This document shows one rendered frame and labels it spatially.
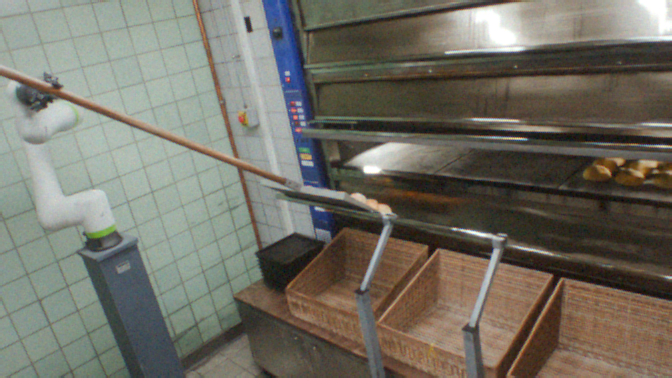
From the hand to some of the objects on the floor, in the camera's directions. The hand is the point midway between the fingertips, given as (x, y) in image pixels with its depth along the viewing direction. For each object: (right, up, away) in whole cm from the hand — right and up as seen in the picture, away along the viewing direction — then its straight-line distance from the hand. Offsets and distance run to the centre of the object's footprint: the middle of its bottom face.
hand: (53, 90), depth 152 cm
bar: (+111, -151, +91) cm, 208 cm away
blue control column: (+157, -89, +233) cm, 295 cm away
